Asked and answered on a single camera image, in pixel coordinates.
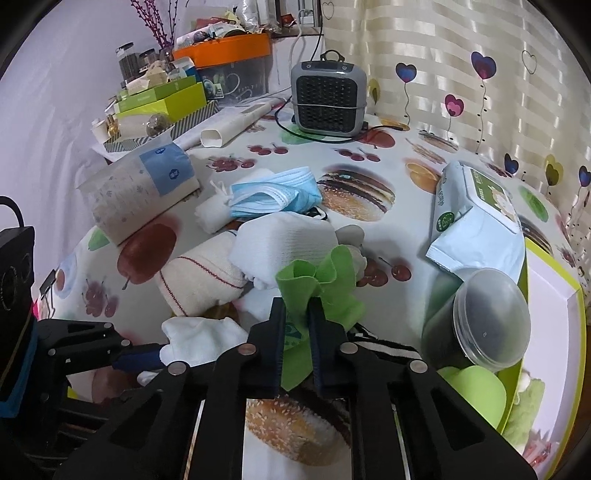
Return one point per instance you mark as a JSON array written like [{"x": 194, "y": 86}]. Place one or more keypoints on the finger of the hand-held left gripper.
[
  {"x": 87, "y": 415},
  {"x": 136, "y": 361}
]

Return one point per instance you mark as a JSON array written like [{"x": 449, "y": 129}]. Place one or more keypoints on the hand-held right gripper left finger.
[{"x": 277, "y": 342}]

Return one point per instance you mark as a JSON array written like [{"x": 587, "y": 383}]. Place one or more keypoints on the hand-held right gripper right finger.
[{"x": 316, "y": 342}]

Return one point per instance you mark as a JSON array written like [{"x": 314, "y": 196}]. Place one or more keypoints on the green cloth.
[{"x": 325, "y": 281}]

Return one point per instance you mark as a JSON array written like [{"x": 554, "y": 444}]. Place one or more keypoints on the white socks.
[{"x": 203, "y": 339}]

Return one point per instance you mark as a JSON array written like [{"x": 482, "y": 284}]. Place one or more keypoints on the white waffle towel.
[{"x": 281, "y": 244}]

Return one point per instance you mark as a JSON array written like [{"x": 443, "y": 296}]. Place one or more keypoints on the cream sock with red stripes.
[{"x": 198, "y": 277}]

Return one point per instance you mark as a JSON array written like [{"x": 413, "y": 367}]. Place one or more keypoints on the blue face mask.
[{"x": 277, "y": 194}]

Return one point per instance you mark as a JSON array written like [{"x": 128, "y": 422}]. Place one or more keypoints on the white box with green rim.
[{"x": 549, "y": 314}]

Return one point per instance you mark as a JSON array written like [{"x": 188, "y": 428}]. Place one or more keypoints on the black white striped sock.
[{"x": 388, "y": 347}]

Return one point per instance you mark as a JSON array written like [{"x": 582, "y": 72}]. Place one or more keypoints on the tissue pack with blue label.
[{"x": 129, "y": 194}]

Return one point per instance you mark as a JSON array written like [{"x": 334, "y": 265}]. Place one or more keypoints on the food print tablecloth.
[{"x": 360, "y": 194}]

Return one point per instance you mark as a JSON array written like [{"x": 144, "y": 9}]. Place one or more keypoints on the light green round sponge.
[{"x": 475, "y": 392}]

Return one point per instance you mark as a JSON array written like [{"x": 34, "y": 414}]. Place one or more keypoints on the wet wipes pack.
[{"x": 475, "y": 221}]

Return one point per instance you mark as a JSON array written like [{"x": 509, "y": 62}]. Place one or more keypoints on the glass ball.
[{"x": 157, "y": 124}]

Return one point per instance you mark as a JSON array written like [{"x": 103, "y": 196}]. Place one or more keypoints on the green fuzzy towel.
[{"x": 524, "y": 410}]

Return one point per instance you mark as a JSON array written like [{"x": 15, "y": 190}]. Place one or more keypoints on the white rolled paper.
[{"x": 235, "y": 124}]

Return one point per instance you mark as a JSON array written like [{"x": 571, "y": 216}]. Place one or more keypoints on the grey striped flat box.
[{"x": 184, "y": 122}]

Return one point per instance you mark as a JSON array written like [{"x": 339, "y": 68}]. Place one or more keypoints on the green flat box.
[{"x": 161, "y": 99}]

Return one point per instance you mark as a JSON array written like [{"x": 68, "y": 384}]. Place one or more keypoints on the grey space heater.
[{"x": 328, "y": 99}]

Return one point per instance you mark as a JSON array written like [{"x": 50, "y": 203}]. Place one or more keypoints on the glass jar with dark lid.
[
  {"x": 147, "y": 59},
  {"x": 127, "y": 62}
]

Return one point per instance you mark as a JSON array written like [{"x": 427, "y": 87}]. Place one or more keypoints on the dark gift box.
[{"x": 235, "y": 83}]

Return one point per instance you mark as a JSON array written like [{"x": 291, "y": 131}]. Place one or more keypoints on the purple flower branches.
[{"x": 157, "y": 23}]

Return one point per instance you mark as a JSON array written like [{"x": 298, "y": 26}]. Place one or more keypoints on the orange storage bin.
[{"x": 221, "y": 48}]

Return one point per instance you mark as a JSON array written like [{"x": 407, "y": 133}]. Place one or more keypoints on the striped curtain with hearts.
[{"x": 452, "y": 69}]

